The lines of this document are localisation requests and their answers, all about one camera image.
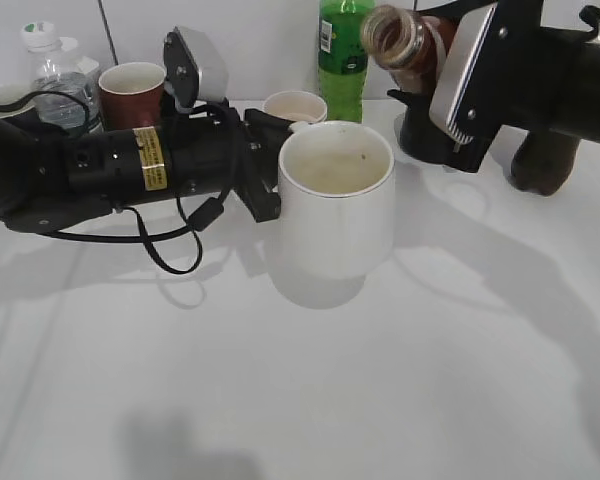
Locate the cola bottle red label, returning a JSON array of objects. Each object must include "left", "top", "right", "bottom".
[{"left": 510, "top": 0, "right": 600, "bottom": 197}]

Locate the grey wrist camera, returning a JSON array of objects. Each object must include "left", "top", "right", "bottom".
[
  {"left": 163, "top": 25, "right": 229, "bottom": 110},
  {"left": 429, "top": 2, "right": 497, "bottom": 145}
]

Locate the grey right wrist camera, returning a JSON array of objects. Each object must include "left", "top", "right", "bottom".
[{"left": 429, "top": 2, "right": 497, "bottom": 145}]

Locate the green soda bottle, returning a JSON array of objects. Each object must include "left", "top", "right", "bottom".
[{"left": 318, "top": 0, "right": 375, "bottom": 123}]

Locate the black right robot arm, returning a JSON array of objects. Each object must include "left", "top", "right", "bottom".
[{"left": 387, "top": 1, "right": 600, "bottom": 173}]

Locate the brown Nescafe coffee bottle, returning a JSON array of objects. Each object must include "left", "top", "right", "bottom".
[{"left": 360, "top": 5, "right": 457, "bottom": 95}]

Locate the clear water bottle green label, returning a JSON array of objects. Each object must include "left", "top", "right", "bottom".
[{"left": 20, "top": 21, "right": 102, "bottom": 136}]

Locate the white ceramic mug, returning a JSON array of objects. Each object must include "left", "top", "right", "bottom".
[{"left": 278, "top": 121, "right": 396, "bottom": 280}]

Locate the yellow paper cup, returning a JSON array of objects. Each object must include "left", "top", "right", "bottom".
[{"left": 263, "top": 91, "right": 328, "bottom": 123}]

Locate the dark grey ceramic mug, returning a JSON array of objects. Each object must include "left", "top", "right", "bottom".
[{"left": 0, "top": 82, "right": 44, "bottom": 132}]

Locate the black ceramic mug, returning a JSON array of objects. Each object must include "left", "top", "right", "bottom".
[{"left": 398, "top": 110, "right": 454, "bottom": 165}]

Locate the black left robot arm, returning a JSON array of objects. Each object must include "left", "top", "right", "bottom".
[{"left": 0, "top": 102, "right": 292, "bottom": 235}]

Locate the white bottle behind water bottle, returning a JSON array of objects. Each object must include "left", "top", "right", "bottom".
[{"left": 60, "top": 37, "right": 101, "bottom": 78}]

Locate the dark red ceramic mug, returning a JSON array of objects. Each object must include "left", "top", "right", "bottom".
[{"left": 98, "top": 62, "right": 166, "bottom": 130}]

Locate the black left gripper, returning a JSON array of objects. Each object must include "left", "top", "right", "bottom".
[{"left": 62, "top": 103, "right": 293, "bottom": 223}]

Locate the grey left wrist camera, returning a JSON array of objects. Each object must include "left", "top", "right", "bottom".
[{"left": 163, "top": 25, "right": 229, "bottom": 110}]

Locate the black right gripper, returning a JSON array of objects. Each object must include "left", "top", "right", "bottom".
[{"left": 386, "top": 1, "right": 497, "bottom": 173}]

